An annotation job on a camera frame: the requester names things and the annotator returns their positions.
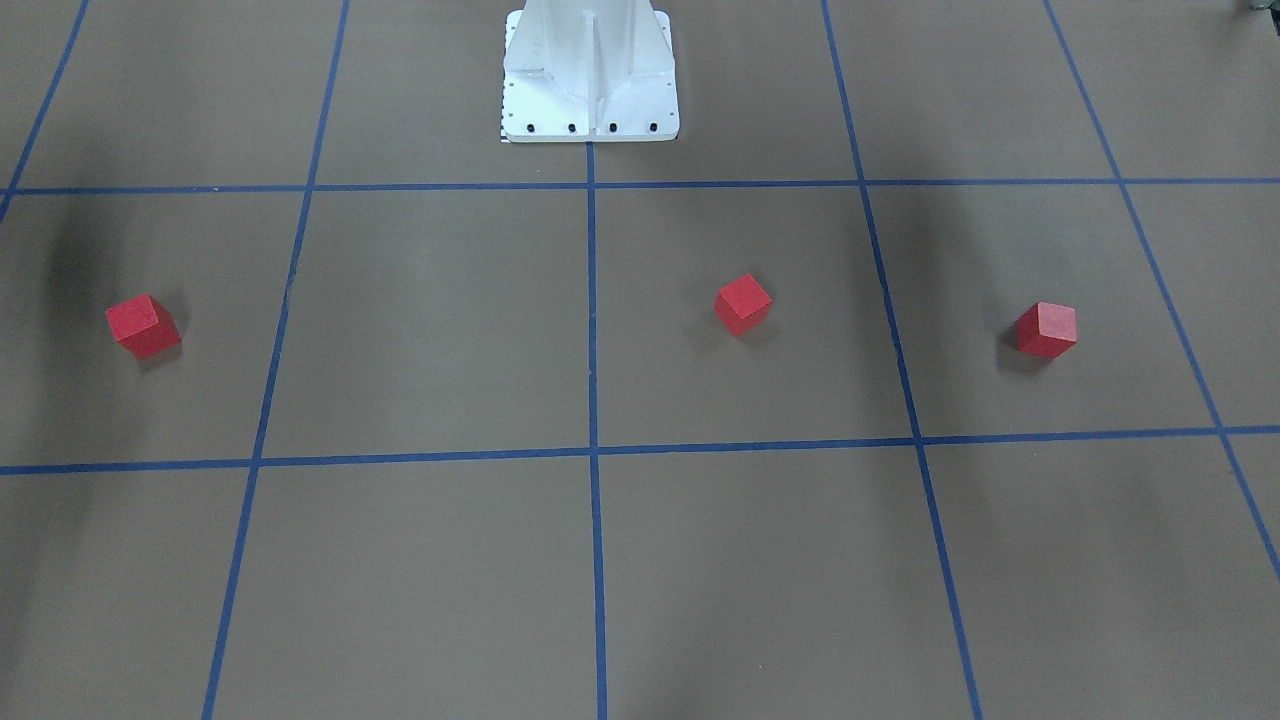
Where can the red block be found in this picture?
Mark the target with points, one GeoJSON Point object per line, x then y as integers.
{"type": "Point", "coordinates": [143, 326]}
{"type": "Point", "coordinates": [742, 304]}
{"type": "Point", "coordinates": [1046, 330]}

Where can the white central pedestal column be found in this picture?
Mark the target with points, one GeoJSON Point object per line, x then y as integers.
{"type": "Point", "coordinates": [589, 72]}

